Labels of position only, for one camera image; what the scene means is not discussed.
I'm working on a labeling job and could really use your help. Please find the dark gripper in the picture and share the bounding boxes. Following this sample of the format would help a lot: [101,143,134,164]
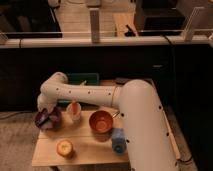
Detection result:
[36,108,59,129]

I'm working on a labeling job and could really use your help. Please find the purple bowl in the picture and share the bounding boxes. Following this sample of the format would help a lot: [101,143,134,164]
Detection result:
[35,107,62,131]

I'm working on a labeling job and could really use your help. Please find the white cup with red brush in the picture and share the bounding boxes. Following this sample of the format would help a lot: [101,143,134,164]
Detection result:
[66,101,81,122]

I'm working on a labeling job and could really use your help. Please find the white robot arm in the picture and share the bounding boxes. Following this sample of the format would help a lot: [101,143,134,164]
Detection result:
[37,72,179,171]

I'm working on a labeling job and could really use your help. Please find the orange bowl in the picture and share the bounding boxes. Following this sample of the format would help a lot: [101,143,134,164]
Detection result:
[89,110,113,134]

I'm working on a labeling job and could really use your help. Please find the yellow apple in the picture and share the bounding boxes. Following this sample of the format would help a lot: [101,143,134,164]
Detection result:
[56,140,73,158]

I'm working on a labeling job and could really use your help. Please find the wooden table board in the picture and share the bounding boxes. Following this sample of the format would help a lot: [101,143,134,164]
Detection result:
[31,78,181,167]

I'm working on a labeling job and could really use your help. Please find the green plastic tray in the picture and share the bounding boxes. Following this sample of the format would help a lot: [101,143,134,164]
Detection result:
[53,72,101,108]

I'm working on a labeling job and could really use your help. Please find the blue cup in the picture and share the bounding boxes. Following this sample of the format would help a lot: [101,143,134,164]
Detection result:
[111,128,126,154]

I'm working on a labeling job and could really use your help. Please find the dark flat object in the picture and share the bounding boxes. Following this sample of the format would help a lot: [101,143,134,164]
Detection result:
[115,77,131,85]

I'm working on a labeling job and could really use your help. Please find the black object on far table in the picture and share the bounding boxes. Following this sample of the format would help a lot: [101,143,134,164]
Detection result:
[124,25,137,37]

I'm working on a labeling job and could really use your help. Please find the grey post left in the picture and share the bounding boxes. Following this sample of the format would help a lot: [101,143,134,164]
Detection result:
[89,8,100,43]

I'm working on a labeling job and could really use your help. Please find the grey post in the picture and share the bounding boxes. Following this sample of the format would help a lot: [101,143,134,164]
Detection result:
[89,8,100,43]
[182,6,205,41]

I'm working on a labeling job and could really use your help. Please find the grey post right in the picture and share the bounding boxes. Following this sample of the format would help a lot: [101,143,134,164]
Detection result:
[182,6,205,41]

